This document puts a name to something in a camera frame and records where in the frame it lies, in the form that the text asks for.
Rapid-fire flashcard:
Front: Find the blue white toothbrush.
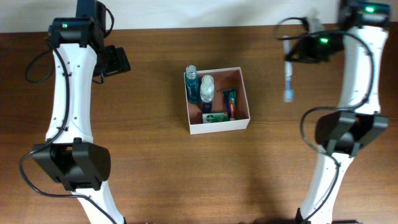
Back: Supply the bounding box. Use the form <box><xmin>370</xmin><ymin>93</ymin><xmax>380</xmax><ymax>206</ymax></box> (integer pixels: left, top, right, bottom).
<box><xmin>283</xmin><ymin>40</ymin><xmax>294</xmax><ymax>103</ymax></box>

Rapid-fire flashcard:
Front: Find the blue mouthwash bottle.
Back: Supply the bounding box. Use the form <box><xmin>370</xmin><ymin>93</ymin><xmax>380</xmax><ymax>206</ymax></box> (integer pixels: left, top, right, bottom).
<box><xmin>185</xmin><ymin>65</ymin><xmax>199</xmax><ymax>105</ymax></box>

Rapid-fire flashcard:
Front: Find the white cardboard box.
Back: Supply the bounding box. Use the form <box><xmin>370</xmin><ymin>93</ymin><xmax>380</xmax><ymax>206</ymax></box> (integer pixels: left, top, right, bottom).
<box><xmin>186</xmin><ymin>67</ymin><xmax>251</xmax><ymax>134</ymax></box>

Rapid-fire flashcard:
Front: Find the green toothpaste tube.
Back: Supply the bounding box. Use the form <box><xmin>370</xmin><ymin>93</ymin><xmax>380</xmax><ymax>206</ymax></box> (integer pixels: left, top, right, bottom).
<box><xmin>223</xmin><ymin>89</ymin><xmax>237</xmax><ymax>121</ymax></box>

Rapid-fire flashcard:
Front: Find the clear hand sanitizer bottle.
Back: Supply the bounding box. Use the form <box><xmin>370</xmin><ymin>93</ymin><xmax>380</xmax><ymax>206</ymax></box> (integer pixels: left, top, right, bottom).
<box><xmin>200</xmin><ymin>75</ymin><xmax>215</xmax><ymax>113</ymax></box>

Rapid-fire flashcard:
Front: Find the green white soap box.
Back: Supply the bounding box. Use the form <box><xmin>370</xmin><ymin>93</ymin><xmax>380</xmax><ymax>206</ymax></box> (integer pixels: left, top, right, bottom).
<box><xmin>202</xmin><ymin>112</ymin><xmax>229</xmax><ymax>124</ymax></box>

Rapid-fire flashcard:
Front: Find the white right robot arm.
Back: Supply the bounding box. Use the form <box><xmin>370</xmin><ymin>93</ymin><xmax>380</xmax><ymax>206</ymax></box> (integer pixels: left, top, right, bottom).
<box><xmin>276</xmin><ymin>0</ymin><xmax>391</xmax><ymax>223</ymax></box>

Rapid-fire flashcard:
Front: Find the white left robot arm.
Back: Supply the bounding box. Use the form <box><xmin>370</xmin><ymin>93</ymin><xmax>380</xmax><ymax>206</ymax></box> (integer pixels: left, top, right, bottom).
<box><xmin>28</xmin><ymin>1</ymin><xmax>131</xmax><ymax>223</ymax></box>

